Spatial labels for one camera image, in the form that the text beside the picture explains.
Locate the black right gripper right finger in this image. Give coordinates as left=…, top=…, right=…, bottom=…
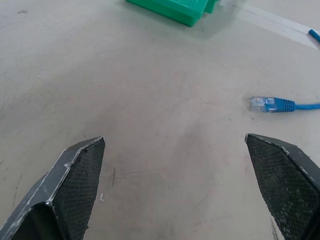
left=244, top=133, right=320, bottom=240

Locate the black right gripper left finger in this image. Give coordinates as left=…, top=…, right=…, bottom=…
left=0, top=136, right=106, bottom=240

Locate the green plastic box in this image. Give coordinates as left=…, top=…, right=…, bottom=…
left=125, top=0, right=221, bottom=27

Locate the clear tape strip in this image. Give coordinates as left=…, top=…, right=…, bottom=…
left=221, top=2, right=320, bottom=52

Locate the blue Ethernet cable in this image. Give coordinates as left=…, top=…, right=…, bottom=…
left=248, top=28, right=320, bottom=114

